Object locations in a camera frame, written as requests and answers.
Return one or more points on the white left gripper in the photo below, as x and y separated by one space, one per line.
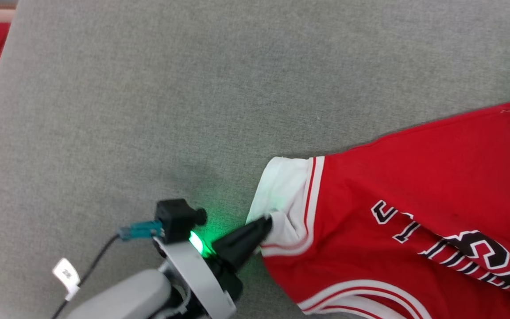
202 279

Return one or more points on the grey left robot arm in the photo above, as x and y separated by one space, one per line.
122 297

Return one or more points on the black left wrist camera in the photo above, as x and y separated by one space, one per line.
177 219

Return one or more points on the red basketball jersey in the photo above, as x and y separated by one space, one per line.
414 221

